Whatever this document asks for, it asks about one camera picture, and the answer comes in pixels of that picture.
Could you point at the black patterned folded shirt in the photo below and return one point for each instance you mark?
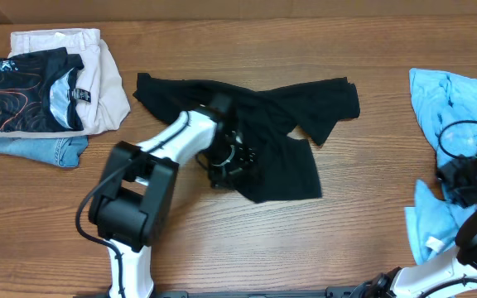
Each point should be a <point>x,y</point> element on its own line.
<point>38,92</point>

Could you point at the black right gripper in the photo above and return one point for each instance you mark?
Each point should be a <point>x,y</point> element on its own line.
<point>466,198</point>

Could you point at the light blue crumpled garment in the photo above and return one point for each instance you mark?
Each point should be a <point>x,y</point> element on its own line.
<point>445,105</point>

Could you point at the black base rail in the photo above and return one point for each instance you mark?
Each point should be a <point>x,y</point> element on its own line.
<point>329,292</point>

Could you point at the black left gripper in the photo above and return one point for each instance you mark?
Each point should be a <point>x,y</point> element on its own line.
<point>249,160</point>

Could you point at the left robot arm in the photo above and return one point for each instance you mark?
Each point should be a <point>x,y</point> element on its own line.
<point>127,210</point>

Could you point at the beige folded trousers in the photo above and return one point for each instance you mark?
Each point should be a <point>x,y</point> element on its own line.
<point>108,105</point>

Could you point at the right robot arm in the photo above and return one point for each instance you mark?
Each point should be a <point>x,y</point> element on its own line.
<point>453,271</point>

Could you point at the blue folded jeans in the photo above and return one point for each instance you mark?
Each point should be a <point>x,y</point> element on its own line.
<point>61,152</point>

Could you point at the plain black t-shirt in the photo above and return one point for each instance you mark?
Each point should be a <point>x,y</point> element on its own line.
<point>265,118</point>

